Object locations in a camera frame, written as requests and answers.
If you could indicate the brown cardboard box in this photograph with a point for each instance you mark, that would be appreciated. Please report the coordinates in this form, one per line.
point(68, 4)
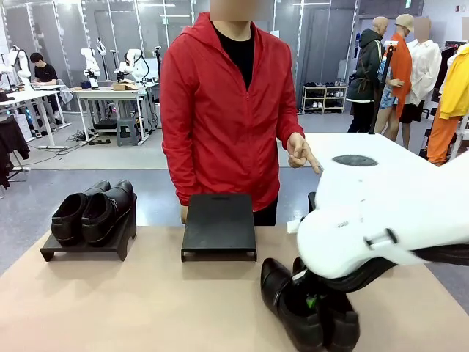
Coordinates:
point(124, 86)

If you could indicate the person in white shirt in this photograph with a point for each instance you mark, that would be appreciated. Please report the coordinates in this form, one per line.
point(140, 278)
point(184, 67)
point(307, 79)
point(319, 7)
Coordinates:
point(425, 69)

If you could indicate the person in red jacket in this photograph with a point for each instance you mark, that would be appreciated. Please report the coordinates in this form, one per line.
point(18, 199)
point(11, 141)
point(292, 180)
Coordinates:
point(227, 110)

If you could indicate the black slippers on floor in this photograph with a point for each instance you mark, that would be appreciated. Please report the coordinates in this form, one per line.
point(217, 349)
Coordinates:
point(99, 141)

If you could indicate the dark grey shoe stand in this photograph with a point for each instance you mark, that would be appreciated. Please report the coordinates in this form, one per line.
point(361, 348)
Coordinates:
point(88, 249)
point(218, 223)

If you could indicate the person's right hand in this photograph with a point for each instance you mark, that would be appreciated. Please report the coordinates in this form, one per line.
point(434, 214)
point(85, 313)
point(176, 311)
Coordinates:
point(183, 215)

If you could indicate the person's left hand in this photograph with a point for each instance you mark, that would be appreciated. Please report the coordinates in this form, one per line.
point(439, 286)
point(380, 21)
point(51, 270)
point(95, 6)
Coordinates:
point(298, 150)

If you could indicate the white floor power strip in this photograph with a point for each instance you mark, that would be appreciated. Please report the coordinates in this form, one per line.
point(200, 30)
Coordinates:
point(53, 147)

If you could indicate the black leather buckle shoe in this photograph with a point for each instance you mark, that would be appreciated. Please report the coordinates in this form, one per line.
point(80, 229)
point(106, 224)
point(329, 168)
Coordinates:
point(104, 216)
point(340, 326)
point(67, 220)
point(282, 300)

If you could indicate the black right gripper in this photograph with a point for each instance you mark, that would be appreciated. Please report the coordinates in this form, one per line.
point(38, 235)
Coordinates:
point(326, 293)

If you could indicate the light wooden shoe rack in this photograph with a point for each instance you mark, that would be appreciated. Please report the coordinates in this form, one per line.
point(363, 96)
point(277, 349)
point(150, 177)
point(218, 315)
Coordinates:
point(324, 99)

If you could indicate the person's left forearm red sleeve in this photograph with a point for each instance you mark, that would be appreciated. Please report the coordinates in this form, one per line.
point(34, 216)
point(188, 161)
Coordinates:
point(291, 124)

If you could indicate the person's right forearm red sleeve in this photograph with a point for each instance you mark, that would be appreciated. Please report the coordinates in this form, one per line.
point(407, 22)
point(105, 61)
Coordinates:
point(176, 176)

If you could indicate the hanging black garment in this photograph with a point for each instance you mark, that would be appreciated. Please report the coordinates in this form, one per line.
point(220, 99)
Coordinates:
point(11, 146)

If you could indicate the mannequin in dark jacket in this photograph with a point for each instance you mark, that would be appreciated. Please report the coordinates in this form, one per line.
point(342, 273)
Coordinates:
point(368, 69)

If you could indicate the mannequin in orange garment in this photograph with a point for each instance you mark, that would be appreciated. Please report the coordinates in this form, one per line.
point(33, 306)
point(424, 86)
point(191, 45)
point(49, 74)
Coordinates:
point(397, 73)

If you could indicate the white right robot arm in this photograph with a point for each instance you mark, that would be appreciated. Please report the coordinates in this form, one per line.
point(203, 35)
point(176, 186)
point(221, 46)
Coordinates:
point(384, 212)

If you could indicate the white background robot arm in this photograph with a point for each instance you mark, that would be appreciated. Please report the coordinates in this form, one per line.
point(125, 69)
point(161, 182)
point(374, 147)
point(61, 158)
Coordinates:
point(91, 64)
point(16, 66)
point(132, 66)

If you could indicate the grey plastic stool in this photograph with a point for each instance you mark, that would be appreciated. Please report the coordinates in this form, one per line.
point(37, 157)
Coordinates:
point(128, 132)

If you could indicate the white background table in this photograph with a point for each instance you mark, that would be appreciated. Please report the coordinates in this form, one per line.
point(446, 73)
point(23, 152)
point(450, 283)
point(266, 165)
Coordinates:
point(29, 99)
point(110, 95)

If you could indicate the mannequin in yellow hoodie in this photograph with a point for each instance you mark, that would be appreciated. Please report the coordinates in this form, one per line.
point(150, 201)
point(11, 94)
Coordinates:
point(452, 99)

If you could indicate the seated person in black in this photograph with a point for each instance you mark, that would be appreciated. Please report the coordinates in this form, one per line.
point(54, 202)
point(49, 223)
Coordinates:
point(44, 77)

